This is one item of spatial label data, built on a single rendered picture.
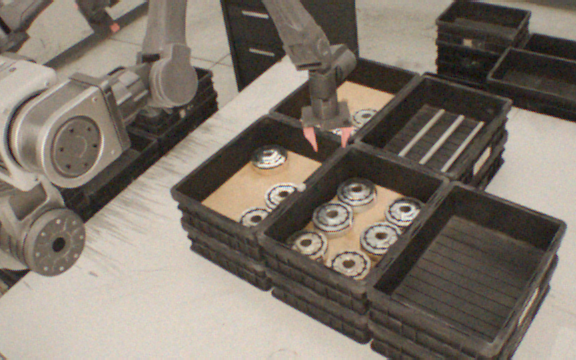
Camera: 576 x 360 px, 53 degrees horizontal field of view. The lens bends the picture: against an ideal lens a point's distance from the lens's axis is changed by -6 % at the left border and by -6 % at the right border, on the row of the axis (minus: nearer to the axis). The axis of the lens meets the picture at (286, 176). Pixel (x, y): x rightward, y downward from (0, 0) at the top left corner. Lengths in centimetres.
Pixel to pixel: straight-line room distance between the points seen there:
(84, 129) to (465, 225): 98
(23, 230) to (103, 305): 54
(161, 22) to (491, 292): 90
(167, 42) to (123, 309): 88
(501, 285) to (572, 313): 23
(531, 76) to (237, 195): 157
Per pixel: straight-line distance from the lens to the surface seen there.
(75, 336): 167
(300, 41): 123
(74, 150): 89
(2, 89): 95
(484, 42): 296
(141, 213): 192
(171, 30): 101
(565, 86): 276
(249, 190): 169
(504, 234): 153
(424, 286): 141
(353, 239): 151
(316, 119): 133
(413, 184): 157
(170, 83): 97
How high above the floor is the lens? 191
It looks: 39 degrees down
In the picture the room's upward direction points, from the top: 10 degrees counter-clockwise
